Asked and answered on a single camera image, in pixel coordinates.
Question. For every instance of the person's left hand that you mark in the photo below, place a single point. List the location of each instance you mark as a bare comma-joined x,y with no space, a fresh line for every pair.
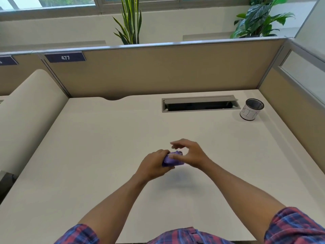
151,165

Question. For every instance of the person's right hand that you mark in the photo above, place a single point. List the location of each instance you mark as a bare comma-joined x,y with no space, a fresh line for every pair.
193,153

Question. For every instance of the person's left fingers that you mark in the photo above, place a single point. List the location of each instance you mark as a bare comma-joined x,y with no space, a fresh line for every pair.
162,152

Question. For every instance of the person's right thumb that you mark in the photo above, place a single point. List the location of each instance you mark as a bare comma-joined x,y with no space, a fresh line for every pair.
184,154

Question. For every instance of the purple stapler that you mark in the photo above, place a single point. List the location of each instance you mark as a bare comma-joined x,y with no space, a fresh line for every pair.
173,159

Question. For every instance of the person's left forearm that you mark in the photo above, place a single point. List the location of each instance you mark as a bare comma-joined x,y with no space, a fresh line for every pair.
111,203

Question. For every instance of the person's right forearm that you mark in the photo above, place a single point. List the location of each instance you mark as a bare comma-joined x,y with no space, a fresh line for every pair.
243,193

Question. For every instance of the plaid shirt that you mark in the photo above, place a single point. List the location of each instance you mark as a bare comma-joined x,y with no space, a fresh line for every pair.
188,235

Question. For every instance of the black mesh cup white label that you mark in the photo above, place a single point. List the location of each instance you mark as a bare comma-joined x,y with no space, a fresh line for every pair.
251,109

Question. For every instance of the beige desk partition panel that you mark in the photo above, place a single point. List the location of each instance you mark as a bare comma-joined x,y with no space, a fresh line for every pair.
167,68

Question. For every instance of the beige side partition panel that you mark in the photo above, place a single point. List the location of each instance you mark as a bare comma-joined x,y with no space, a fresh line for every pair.
294,104

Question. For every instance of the snake plant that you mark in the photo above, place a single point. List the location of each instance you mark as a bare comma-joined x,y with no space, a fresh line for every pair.
129,21

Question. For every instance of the blue desk number sign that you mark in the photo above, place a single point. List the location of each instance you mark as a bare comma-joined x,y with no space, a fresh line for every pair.
65,57

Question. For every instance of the cream curved side divider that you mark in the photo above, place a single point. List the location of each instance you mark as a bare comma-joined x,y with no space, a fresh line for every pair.
28,116

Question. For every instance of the broad leaf green plant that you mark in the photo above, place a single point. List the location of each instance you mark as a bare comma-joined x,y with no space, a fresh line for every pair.
259,19

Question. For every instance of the window frame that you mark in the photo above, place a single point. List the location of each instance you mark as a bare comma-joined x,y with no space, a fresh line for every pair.
101,3

